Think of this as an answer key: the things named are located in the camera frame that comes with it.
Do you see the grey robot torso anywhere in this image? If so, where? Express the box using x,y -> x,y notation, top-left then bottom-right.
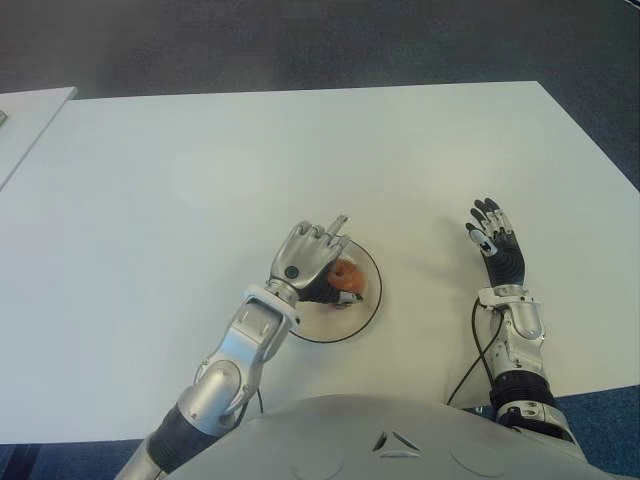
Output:
162,393 -> 606,480

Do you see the white side table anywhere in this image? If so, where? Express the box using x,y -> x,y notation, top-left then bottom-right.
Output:
0,87 -> 77,191

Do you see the red apple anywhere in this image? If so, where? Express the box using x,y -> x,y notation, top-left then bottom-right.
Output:
327,258 -> 366,292

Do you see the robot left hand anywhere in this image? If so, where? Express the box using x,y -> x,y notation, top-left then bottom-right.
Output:
267,214 -> 366,307

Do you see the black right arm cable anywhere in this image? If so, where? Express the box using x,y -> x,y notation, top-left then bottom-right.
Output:
447,302 -> 501,406

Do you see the white plate with black rim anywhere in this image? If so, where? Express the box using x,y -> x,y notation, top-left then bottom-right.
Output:
289,238 -> 384,345

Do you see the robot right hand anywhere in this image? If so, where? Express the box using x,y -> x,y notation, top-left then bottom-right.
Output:
465,198 -> 527,290

